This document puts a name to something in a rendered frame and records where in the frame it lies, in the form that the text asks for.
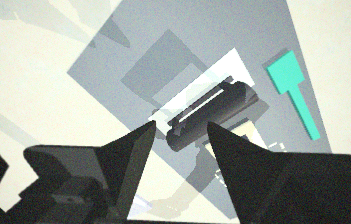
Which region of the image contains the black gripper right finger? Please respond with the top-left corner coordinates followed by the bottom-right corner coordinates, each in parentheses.
top-left (207, 122), bottom-right (351, 224)

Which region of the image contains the white square tile with dark blue centre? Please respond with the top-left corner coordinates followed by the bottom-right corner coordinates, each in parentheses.
top-left (205, 120), bottom-right (267, 159)

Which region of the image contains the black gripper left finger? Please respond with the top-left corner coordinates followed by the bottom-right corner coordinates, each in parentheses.
top-left (23, 120), bottom-right (156, 219)

